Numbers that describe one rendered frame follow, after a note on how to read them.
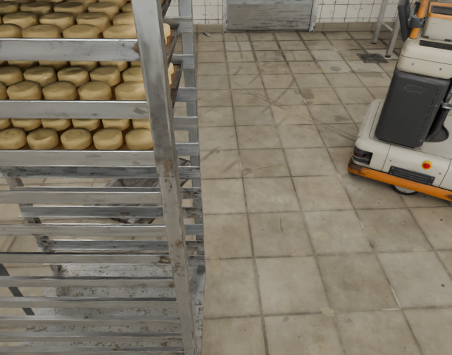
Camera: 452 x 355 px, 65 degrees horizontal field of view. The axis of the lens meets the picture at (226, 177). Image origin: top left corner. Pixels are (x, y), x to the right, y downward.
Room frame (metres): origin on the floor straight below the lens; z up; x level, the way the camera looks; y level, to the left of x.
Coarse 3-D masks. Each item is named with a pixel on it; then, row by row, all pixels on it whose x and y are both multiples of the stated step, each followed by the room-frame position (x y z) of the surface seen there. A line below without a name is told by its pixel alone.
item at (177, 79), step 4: (176, 64) 0.88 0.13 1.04; (180, 64) 0.88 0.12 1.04; (180, 68) 0.83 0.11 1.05; (176, 72) 0.84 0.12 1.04; (180, 72) 0.82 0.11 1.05; (176, 76) 0.82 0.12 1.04; (180, 76) 0.81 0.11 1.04; (176, 80) 0.79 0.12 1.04; (172, 84) 0.78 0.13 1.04; (176, 84) 0.78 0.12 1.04; (172, 88) 0.75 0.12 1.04; (176, 88) 0.73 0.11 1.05; (172, 92) 0.73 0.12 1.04; (176, 92) 0.72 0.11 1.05; (172, 96) 0.71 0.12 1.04; (176, 96) 0.72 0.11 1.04; (172, 100) 0.67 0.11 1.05; (172, 104) 0.66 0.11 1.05
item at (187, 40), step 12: (180, 0) 0.90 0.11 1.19; (180, 12) 0.90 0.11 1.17; (192, 12) 0.92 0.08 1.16; (192, 24) 0.90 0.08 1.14; (192, 36) 0.90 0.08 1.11; (192, 48) 0.90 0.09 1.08; (192, 72) 0.90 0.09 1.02; (192, 84) 0.90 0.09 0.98; (192, 108) 0.90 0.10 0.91; (192, 132) 0.90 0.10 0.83; (192, 156) 0.90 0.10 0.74; (192, 180) 0.90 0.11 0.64; (204, 252) 0.91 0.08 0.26; (204, 264) 0.90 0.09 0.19
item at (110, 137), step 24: (168, 72) 0.82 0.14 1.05; (0, 120) 0.58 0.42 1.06; (24, 120) 0.57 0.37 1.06; (48, 120) 0.58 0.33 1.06; (72, 120) 0.58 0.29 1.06; (96, 120) 0.58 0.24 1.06; (120, 120) 0.58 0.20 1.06; (144, 120) 0.58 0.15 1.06; (0, 144) 0.51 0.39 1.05; (24, 144) 0.52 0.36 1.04; (48, 144) 0.51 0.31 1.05; (72, 144) 0.51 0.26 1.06; (96, 144) 0.51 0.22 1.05; (120, 144) 0.52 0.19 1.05; (144, 144) 0.51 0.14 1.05
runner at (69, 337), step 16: (0, 336) 0.47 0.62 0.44; (16, 336) 0.47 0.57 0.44; (32, 336) 0.47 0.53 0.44; (48, 336) 0.47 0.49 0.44; (64, 336) 0.47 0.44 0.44; (80, 336) 0.48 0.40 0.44; (96, 336) 0.48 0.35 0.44; (112, 336) 0.48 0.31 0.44; (128, 336) 0.48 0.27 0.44; (144, 336) 0.48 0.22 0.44; (160, 336) 0.48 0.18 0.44; (176, 336) 0.48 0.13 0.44
